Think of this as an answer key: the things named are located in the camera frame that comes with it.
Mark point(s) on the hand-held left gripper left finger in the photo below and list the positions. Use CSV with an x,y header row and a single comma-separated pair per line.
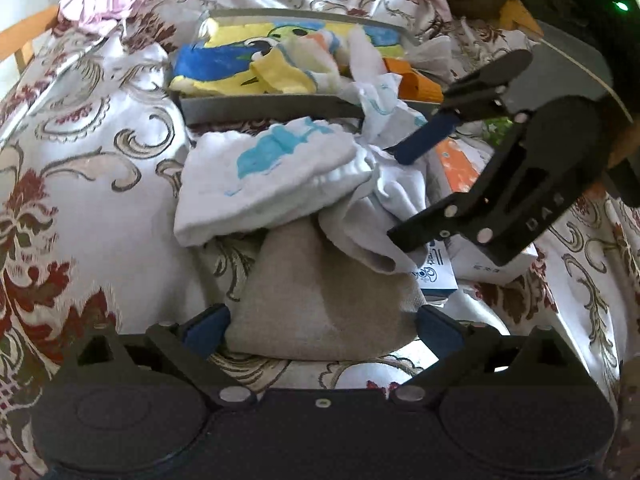
x,y
205,332

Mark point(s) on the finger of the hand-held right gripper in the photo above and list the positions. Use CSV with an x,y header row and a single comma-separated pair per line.
x,y
430,135
430,225

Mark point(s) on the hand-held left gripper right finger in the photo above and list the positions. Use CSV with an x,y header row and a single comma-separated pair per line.
x,y
440,335

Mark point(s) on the white grey sock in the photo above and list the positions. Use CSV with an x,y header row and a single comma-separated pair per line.
x,y
370,215

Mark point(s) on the beige cloth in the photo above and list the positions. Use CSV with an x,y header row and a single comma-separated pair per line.
x,y
320,300

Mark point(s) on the grey tray with painted cartoon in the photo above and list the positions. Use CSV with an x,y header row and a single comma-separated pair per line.
x,y
280,105

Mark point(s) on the orange and white packet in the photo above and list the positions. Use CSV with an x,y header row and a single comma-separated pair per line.
x,y
460,170

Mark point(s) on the white card with blue print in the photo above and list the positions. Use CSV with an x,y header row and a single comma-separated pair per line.
x,y
437,272

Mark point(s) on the white cloth with pale print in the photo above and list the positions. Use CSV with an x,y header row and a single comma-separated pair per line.
x,y
385,105

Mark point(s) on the orange cloth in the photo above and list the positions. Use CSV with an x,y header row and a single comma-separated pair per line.
x,y
415,82

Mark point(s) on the crumpled white cloth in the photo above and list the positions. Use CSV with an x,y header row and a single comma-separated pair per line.
x,y
362,50

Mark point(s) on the wooden crate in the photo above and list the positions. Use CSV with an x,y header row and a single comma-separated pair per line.
x,y
520,17

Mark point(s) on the yellow and white cloth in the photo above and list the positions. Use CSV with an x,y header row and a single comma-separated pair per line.
x,y
290,67

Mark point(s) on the white cloth with blue print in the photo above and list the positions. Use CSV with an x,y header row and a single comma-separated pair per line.
x,y
260,180

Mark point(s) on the floral satin blanket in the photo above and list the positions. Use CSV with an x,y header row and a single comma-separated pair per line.
x,y
85,200

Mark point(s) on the wooden bed rail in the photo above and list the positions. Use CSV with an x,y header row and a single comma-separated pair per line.
x,y
25,40

